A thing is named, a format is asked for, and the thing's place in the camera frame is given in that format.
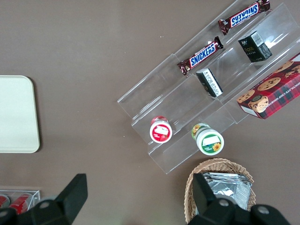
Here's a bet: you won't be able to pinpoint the silver foil packets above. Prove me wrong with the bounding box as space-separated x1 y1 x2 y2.
202 172 253 211

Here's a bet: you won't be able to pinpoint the clear acrylic stepped shelf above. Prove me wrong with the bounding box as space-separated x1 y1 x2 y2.
116 0 300 175

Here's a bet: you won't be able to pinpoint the red lid yogurt cup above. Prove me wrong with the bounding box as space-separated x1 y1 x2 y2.
149 115 173 143

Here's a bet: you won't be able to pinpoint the cream rectangular serving tray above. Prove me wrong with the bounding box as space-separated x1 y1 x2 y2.
0 75 41 154

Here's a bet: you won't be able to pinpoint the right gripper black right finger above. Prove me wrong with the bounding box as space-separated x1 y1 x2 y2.
187 173 291 225

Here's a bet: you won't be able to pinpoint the green lid yogurt cup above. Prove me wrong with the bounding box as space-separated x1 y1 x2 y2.
191 123 225 156

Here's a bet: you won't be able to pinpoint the light wicker basket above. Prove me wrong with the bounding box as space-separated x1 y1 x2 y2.
184 158 257 225

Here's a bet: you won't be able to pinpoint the small black carton box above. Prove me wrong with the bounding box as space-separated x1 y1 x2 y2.
195 67 224 98
238 30 274 63

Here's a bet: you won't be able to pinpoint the red plaid cookie box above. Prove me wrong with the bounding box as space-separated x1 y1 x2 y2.
236 52 300 120

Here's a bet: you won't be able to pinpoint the Snickers chocolate bar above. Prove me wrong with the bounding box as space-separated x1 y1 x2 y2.
217 0 271 36
177 36 225 77

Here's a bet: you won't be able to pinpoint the red Coca-Cola bottle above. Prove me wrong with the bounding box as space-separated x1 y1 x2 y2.
0 195 10 209
10 193 31 213

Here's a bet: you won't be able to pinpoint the clear acrylic bottle rack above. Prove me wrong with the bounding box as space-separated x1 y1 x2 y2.
0 189 41 213

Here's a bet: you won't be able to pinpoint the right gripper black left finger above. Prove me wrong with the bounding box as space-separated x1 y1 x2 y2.
0 173 89 225

